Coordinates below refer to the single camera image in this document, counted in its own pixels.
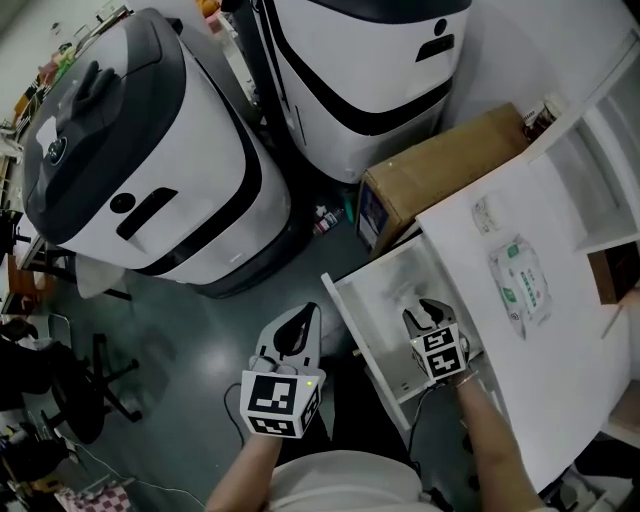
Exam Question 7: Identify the person's white shirt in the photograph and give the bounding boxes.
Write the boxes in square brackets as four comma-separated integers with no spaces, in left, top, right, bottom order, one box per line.
[269,449,426,512]

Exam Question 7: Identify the brown wooden organizer box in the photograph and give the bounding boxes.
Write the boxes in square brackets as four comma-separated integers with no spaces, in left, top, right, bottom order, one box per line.
[587,244,640,306]

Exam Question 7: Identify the white desk drawer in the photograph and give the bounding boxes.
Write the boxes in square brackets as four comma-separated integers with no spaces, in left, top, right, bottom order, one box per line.
[321,234,486,431]

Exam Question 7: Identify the white desk with hutch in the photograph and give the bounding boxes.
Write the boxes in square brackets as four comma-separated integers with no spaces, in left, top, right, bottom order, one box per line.
[414,14,640,496]

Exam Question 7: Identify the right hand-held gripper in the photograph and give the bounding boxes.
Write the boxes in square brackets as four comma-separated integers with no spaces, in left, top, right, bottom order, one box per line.
[402,298,471,386]

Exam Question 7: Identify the small white bottle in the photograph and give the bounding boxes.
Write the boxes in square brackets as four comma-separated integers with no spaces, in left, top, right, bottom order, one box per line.
[313,207,346,235]

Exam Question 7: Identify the checkered cloth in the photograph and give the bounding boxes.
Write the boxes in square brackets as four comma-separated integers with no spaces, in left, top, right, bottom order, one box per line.
[54,482,136,512]

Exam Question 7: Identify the person's black trousers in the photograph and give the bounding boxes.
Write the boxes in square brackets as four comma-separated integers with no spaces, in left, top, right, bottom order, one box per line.
[277,349,416,469]

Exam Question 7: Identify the black swivel chair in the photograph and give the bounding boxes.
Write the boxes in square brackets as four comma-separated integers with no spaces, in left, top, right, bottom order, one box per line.
[0,319,141,444]

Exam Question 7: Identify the person's left forearm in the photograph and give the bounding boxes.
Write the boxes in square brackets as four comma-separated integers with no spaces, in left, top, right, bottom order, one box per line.
[204,432,284,512]

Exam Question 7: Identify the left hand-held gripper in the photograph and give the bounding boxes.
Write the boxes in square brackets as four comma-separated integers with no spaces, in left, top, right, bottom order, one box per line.
[239,302,327,440]

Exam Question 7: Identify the dark labelled jar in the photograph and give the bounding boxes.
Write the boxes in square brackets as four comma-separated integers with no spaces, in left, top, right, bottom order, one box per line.
[522,92,566,141]

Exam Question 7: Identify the person's right forearm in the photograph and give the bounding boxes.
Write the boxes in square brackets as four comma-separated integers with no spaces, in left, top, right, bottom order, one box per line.
[454,369,546,512]

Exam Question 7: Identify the white wet wipes packet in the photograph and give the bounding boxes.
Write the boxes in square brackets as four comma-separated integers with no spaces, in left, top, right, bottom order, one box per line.
[487,234,554,341]

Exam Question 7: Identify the clear round jar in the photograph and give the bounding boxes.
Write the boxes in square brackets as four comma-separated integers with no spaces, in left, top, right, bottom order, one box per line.
[470,192,506,236]

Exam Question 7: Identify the brown cardboard box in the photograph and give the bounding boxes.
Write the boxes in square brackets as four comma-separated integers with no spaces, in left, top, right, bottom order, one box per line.
[355,102,531,259]

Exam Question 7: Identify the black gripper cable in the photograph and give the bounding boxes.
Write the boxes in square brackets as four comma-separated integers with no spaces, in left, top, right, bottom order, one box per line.
[407,384,437,481]

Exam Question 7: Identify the large white service robot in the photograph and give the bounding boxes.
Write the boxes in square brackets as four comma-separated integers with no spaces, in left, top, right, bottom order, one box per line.
[19,7,294,300]

